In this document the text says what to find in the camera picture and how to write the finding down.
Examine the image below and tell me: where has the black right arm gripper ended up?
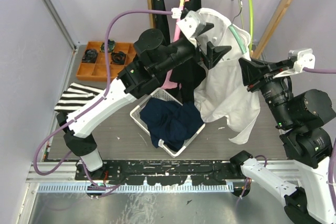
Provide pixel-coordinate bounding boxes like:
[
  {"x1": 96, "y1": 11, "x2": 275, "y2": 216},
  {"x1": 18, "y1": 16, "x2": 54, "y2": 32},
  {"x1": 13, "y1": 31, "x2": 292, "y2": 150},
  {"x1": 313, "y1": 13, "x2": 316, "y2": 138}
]
[{"x1": 237, "y1": 55, "x2": 292, "y2": 125}]

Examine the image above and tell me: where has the mint green hanger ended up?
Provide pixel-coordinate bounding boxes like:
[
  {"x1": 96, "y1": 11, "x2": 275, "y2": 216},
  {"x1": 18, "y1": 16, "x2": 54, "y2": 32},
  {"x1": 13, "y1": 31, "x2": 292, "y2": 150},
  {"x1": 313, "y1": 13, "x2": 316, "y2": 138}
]
[{"x1": 228, "y1": 0, "x2": 247, "y2": 54}]

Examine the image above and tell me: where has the white t shirt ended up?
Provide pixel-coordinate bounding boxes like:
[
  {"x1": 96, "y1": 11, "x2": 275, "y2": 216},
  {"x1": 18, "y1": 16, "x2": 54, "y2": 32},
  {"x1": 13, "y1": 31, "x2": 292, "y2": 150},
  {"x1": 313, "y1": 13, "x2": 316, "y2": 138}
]
[{"x1": 194, "y1": 8, "x2": 260, "y2": 144}]

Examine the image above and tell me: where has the lime green hanger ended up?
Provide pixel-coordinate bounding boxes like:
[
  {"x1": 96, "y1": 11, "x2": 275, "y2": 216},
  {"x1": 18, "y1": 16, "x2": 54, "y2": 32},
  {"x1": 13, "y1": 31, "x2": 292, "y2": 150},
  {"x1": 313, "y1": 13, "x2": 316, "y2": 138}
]
[{"x1": 248, "y1": 0, "x2": 254, "y2": 52}]

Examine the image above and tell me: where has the navy blue t shirt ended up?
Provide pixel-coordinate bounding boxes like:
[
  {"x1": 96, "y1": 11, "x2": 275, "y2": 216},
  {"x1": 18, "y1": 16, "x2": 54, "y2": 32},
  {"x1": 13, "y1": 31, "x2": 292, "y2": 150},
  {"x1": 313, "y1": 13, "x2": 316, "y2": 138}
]
[{"x1": 140, "y1": 98, "x2": 204, "y2": 152}]

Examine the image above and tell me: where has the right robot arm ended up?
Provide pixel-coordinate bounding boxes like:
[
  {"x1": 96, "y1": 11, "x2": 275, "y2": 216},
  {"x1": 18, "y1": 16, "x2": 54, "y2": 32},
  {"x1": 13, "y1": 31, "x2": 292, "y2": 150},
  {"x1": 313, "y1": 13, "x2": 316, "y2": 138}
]
[{"x1": 229, "y1": 48, "x2": 335, "y2": 223}]

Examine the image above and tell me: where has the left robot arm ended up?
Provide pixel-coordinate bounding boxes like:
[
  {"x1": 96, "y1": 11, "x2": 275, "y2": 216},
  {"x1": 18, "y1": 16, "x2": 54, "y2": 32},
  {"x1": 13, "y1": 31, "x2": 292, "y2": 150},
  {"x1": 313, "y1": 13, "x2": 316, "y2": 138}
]
[{"x1": 57, "y1": 22, "x2": 214, "y2": 180}]

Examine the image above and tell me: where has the plain black t shirt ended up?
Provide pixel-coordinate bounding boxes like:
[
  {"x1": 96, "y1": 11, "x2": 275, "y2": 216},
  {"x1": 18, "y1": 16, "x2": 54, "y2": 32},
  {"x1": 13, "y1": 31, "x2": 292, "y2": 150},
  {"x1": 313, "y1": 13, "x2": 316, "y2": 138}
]
[{"x1": 169, "y1": 0, "x2": 206, "y2": 103}]

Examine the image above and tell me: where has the black printed t shirt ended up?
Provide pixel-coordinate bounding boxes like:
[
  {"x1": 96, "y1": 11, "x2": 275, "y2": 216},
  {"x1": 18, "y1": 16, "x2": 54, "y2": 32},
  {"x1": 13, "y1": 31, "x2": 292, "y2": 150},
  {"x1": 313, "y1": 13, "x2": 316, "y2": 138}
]
[{"x1": 152, "y1": 0, "x2": 171, "y2": 46}]

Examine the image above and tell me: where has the pink t shirt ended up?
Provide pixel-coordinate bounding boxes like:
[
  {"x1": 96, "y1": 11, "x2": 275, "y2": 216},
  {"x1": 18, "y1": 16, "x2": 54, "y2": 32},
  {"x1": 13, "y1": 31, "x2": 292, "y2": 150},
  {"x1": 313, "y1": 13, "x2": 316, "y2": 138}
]
[{"x1": 160, "y1": 0, "x2": 196, "y2": 90}]

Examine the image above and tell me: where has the white perforated plastic basket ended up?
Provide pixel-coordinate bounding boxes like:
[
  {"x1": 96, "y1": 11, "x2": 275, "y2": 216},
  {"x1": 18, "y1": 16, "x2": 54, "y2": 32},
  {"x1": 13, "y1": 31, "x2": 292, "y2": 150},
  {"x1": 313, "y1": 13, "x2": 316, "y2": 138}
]
[{"x1": 130, "y1": 88, "x2": 205, "y2": 158}]

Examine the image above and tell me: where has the rolled dark sock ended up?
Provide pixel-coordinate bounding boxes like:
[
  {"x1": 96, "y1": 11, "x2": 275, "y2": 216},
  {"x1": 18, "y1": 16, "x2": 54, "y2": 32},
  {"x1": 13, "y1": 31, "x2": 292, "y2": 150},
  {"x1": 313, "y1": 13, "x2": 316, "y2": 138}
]
[
  {"x1": 100, "y1": 39, "x2": 116, "y2": 53},
  {"x1": 111, "y1": 51, "x2": 127, "y2": 65},
  {"x1": 81, "y1": 49, "x2": 98, "y2": 63}
]

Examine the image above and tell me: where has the orange wooden compartment tray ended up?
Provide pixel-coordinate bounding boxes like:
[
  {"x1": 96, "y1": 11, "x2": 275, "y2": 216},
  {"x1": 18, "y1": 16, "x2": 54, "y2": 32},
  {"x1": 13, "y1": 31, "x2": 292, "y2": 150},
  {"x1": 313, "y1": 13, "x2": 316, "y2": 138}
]
[{"x1": 76, "y1": 41, "x2": 136, "y2": 82}]

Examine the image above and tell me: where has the black white striped cloth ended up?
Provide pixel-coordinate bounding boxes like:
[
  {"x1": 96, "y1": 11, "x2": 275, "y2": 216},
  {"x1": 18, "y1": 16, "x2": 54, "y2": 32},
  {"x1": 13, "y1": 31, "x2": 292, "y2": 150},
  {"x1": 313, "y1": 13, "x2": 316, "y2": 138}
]
[{"x1": 54, "y1": 82, "x2": 103, "y2": 114}]

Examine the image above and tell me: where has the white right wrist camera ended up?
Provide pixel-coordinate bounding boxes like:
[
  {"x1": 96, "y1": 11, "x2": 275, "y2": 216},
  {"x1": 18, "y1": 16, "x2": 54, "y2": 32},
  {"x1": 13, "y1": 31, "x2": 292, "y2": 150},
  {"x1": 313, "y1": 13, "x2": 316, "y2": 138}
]
[{"x1": 274, "y1": 48, "x2": 316, "y2": 78}]

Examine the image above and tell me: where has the grey slotted cable duct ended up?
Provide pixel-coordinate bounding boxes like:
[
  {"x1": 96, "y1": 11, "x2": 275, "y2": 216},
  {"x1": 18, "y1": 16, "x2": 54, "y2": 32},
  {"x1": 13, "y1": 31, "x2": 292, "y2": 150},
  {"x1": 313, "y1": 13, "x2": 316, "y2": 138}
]
[{"x1": 37, "y1": 183, "x2": 234, "y2": 193}]

